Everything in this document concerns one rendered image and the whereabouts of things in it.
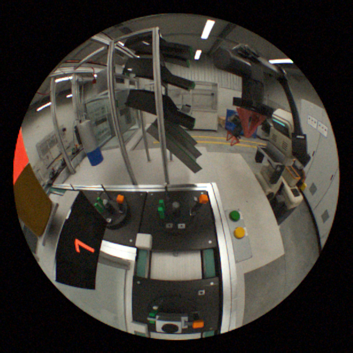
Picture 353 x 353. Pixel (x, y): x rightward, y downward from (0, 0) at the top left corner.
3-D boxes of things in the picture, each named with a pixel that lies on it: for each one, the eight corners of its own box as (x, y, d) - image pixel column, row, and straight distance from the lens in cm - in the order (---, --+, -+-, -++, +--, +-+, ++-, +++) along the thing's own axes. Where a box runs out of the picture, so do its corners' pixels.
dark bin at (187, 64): (188, 68, 70) (193, 59, 72) (185, 62, 58) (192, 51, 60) (144, 59, 80) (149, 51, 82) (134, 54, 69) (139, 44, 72)
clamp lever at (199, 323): (199, 312, 34) (203, 321, 27) (199, 316, 35) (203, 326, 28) (184, 313, 34) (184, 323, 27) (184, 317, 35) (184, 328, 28)
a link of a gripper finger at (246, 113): (240, 139, 27) (246, 101, 26) (228, 129, 33) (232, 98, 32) (261, 142, 31) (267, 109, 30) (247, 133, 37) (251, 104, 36)
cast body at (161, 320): (187, 313, 31) (188, 323, 25) (187, 323, 33) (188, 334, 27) (149, 310, 32) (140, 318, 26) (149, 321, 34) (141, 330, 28)
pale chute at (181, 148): (196, 159, 62) (202, 154, 60) (195, 173, 51) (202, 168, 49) (156, 122, 58) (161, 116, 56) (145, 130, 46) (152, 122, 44)
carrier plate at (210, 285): (216, 276, 37) (218, 276, 35) (215, 328, 46) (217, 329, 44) (134, 275, 38) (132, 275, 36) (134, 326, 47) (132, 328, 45)
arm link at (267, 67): (287, 77, 72) (274, 79, 74) (282, 67, 73) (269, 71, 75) (256, 53, 31) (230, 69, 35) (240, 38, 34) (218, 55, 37)
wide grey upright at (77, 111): (93, 153, 157) (80, 60, 177) (89, 156, 151) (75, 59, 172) (90, 153, 160) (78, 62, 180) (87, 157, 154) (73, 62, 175)
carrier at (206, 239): (205, 192, 48) (210, 168, 40) (215, 248, 38) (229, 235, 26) (148, 193, 49) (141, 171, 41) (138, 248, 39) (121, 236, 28)
